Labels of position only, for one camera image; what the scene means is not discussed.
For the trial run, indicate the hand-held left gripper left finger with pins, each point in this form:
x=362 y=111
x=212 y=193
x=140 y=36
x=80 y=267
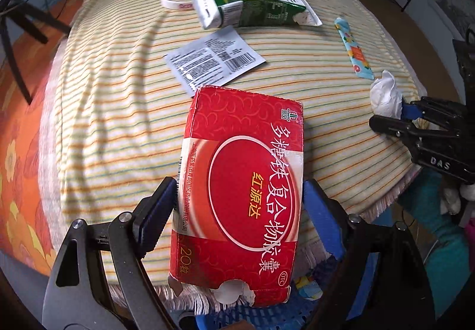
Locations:
x=159 y=211

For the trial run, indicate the orange floral tablecloth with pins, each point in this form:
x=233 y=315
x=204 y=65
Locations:
x=22 y=129

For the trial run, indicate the blue plastic basket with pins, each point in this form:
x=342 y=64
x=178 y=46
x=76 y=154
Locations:
x=237 y=317

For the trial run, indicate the blue floral wrapper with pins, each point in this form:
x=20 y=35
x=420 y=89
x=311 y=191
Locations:
x=354 y=51

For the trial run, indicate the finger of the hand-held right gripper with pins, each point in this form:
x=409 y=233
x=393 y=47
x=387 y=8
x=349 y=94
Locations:
x=389 y=125
x=408 y=111

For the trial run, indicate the black tripod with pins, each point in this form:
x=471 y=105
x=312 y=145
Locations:
x=22 y=22

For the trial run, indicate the red medicine box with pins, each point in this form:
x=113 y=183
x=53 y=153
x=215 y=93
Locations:
x=237 y=185

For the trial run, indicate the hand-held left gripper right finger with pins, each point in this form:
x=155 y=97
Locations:
x=323 y=218

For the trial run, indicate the silver sachet packet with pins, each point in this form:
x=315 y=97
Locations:
x=211 y=59

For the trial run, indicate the striped fringed mat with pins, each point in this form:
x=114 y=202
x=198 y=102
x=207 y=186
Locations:
x=118 y=122

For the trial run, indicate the white tissue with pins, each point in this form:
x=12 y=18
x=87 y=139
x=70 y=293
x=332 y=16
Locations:
x=386 y=96

